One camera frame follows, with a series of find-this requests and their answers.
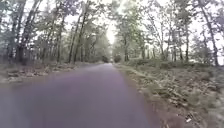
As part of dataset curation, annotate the wood of trees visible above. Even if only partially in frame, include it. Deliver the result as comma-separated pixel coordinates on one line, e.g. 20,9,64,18
0,0,113,66
108,0,224,68

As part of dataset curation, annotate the leaf-covered grass verge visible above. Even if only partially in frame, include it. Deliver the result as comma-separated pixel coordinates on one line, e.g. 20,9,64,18
112,58,224,128
0,60,103,87

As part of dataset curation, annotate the grey asphalt path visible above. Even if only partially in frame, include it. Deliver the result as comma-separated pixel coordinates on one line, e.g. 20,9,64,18
0,62,160,128

